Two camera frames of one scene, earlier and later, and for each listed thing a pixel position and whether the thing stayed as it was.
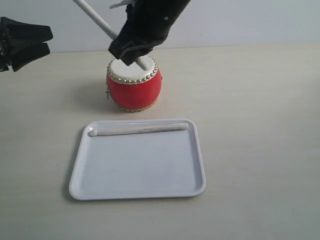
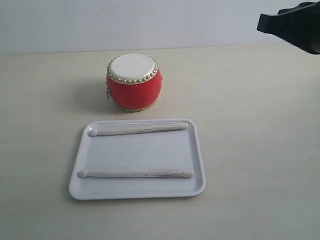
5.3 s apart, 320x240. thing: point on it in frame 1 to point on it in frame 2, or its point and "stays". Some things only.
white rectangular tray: [157, 164] stays
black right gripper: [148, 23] to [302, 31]
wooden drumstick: [104, 27] to [137, 173]
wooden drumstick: [95, 132] stays
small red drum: [131, 87] stays
